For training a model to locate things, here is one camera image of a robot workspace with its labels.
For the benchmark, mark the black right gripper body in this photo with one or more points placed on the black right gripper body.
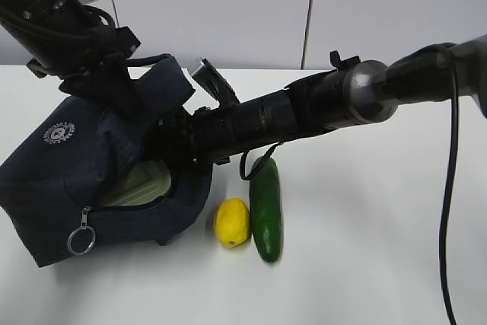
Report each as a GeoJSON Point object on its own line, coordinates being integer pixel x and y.
{"type": "Point", "coordinates": [171, 142]}

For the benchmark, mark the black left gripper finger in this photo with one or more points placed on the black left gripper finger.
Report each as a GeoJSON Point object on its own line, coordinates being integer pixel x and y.
{"type": "Point", "coordinates": [105, 82]}

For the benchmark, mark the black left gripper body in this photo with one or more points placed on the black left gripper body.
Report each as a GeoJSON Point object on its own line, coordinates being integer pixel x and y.
{"type": "Point", "coordinates": [48, 46]}

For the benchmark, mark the green lidded glass container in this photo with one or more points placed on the green lidded glass container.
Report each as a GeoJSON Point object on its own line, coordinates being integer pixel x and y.
{"type": "Point", "coordinates": [144, 183]}

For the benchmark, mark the yellow lemon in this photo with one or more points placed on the yellow lemon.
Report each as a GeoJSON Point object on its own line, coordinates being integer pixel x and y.
{"type": "Point", "coordinates": [232, 223]}

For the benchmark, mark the green cucumber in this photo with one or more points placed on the green cucumber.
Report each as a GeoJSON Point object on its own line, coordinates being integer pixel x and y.
{"type": "Point", "coordinates": [266, 212]}

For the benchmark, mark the dark navy lunch bag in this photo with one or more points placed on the dark navy lunch bag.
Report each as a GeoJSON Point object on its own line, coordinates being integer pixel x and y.
{"type": "Point", "coordinates": [53, 182]}

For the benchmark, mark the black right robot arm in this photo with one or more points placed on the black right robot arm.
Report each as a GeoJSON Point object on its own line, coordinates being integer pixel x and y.
{"type": "Point", "coordinates": [354, 93]}

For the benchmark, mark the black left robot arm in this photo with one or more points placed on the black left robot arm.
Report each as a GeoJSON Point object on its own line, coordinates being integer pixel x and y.
{"type": "Point", "coordinates": [18, 17]}

